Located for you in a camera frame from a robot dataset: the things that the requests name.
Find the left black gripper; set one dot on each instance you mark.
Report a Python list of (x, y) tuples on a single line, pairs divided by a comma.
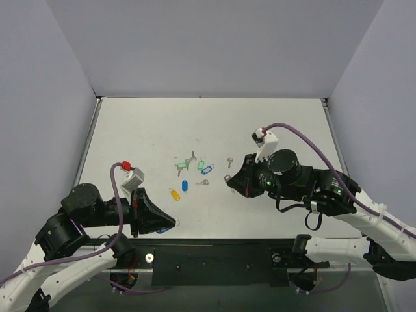
[(136, 212)]

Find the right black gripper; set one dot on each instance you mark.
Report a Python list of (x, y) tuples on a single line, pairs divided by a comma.
[(250, 177)]

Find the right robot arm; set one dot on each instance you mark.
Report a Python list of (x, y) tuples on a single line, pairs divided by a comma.
[(295, 186)]

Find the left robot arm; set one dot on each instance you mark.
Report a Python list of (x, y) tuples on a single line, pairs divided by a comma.
[(37, 286)]

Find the yellow key tag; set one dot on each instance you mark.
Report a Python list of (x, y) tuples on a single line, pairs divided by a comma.
[(175, 195)]

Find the small green key tag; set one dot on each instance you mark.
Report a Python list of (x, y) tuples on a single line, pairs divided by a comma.
[(201, 165)]

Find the dark blue key tag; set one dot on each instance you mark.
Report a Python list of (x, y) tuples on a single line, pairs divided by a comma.
[(184, 186)]

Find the silver key top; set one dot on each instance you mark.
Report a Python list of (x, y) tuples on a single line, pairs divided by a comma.
[(193, 157)]

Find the green key tag with key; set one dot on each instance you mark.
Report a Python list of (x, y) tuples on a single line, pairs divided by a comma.
[(182, 166)]

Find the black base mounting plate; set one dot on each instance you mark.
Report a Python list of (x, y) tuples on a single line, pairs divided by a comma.
[(220, 262)]

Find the blue key tag with ring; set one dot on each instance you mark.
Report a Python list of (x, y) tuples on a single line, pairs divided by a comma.
[(207, 169)]

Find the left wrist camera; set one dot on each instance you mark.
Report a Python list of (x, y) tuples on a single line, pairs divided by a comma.
[(132, 180)]

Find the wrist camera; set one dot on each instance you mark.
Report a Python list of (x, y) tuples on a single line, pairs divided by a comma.
[(132, 180), (266, 142)]

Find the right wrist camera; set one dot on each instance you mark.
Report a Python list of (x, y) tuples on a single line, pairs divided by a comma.
[(266, 142)]

